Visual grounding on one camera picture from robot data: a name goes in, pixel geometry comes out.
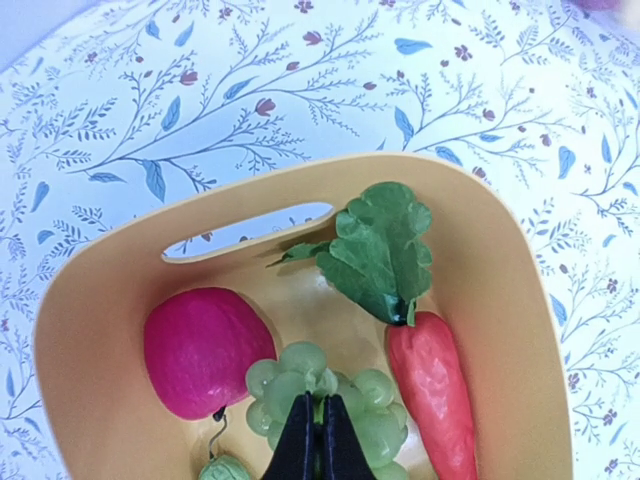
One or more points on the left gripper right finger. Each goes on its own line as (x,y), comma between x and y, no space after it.
(341,455)

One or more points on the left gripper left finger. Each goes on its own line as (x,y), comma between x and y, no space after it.
(294,455)

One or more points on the green toy grapes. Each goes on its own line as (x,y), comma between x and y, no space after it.
(322,424)

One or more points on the orange toy carrot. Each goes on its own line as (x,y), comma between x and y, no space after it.
(425,364)

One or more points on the green toy lettuce leaf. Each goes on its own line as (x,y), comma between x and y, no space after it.
(378,259)

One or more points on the green toy cucumber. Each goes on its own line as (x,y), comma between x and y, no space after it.
(223,466)

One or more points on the red toy apple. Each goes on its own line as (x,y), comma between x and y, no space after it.
(198,347)

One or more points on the floral table mat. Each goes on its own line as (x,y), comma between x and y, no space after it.
(134,105)

